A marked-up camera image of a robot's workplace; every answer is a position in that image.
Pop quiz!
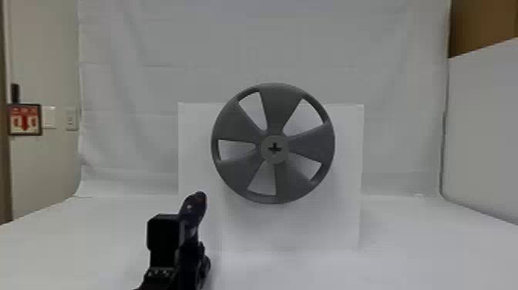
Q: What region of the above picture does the white panel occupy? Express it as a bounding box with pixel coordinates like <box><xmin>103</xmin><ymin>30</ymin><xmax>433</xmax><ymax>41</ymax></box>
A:
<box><xmin>440</xmin><ymin>37</ymin><xmax>518</xmax><ymax>226</ymax></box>
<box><xmin>177</xmin><ymin>102</ymin><xmax>365</xmax><ymax>253</ymax></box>

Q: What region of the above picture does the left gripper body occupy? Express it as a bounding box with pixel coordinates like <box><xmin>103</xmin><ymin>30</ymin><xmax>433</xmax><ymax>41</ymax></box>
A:
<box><xmin>175</xmin><ymin>240</ymin><xmax>212</xmax><ymax>290</ymax></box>

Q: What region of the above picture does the grey wheel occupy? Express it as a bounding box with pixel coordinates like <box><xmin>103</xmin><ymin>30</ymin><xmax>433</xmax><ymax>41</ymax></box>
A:
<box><xmin>210</xmin><ymin>82</ymin><xmax>336</xmax><ymax>204</ymax></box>

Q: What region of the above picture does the red wall sign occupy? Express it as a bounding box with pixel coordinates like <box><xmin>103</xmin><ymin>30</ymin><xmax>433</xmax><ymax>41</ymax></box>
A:
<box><xmin>6</xmin><ymin>103</ymin><xmax>43</xmax><ymax>137</ymax></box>

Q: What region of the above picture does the white wall switch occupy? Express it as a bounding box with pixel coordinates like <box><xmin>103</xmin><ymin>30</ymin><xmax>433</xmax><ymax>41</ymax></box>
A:
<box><xmin>65</xmin><ymin>106</ymin><xmax>79</xmax><ymax>132</ymax></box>
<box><xmin>42</xmin><ymin>105</ymin><xmax>57</xmax><ymax>130</ymax></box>

